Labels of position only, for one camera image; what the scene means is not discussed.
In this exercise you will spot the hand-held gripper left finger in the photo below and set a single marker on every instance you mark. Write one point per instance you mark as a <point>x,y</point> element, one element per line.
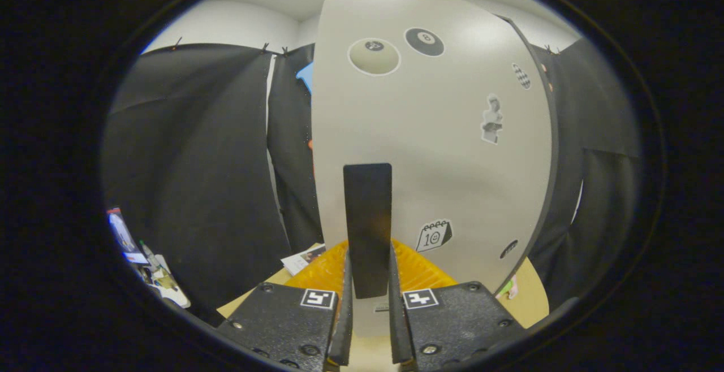
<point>342,332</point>

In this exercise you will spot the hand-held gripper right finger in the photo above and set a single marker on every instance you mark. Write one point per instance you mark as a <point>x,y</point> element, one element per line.
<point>399,332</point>

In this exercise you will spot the green and pink plush toy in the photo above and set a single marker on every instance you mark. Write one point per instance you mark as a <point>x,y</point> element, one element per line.
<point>509,289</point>

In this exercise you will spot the black backdrop cloth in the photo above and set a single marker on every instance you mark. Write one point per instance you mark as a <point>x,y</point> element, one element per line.
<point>186,191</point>

